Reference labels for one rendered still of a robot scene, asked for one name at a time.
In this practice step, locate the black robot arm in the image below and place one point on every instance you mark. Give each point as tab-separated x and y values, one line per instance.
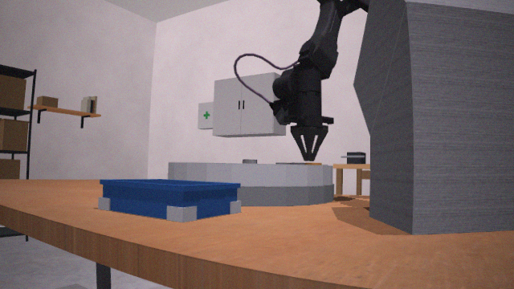
318	57

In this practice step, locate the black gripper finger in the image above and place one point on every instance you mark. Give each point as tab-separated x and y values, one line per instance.
311	133
321	133

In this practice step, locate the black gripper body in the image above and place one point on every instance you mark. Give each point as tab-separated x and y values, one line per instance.
309	104

